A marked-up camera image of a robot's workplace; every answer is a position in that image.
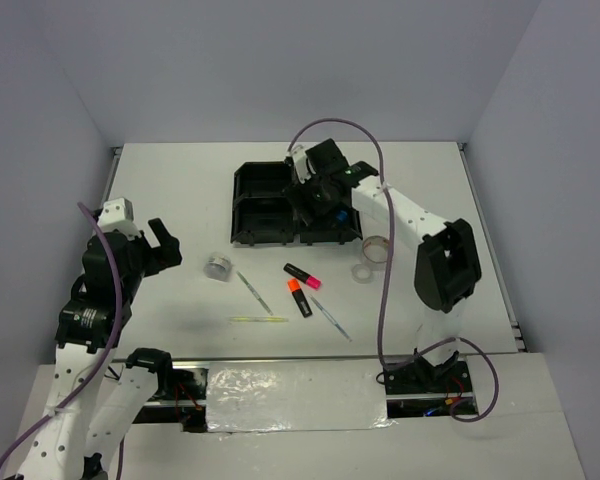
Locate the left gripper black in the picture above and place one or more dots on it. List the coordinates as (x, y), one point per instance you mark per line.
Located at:
(159, 258)

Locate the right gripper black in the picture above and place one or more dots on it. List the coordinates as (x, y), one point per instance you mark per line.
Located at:
(298, 193)

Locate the blue cap black highlighter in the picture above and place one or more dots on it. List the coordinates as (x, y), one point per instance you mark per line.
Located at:
(340, 218)

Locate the large brown-core tape roll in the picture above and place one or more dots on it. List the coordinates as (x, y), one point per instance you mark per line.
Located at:
(375, 251)

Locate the pink cap black highlighter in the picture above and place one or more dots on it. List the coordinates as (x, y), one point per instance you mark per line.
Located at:
(302, 276)

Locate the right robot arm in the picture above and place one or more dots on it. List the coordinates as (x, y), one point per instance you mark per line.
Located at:
(447, 266)

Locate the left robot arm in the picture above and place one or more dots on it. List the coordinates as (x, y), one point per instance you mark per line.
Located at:
(76, 439)

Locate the silver tape roll in case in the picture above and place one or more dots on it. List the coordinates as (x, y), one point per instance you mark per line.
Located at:
(218, 267)

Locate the black four-compartment organizer tray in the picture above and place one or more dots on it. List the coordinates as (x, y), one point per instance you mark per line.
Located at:
(261, 214)

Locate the small clear tape roll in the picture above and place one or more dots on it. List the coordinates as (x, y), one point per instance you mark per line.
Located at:
(362, 274)

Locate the clear pen grey stripes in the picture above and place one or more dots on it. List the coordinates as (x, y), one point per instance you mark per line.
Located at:
(255, 293)

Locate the yellow-green clear pen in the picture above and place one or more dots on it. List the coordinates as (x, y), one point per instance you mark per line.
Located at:
(258, 319)

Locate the clear pen blue ink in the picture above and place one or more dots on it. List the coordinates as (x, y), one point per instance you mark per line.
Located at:
(330, 318)

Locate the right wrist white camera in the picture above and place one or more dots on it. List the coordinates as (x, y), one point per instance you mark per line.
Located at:
(300, 163)

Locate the wrist white camera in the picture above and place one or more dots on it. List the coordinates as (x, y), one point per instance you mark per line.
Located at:
(117, 215)
(300, 163)

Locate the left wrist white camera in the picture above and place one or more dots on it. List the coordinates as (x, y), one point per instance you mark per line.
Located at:
(117, 215)

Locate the aluminium rail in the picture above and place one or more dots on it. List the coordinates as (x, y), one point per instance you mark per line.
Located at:
(188, 382)

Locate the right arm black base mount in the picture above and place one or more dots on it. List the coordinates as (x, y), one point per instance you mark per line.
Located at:
(420, 378)

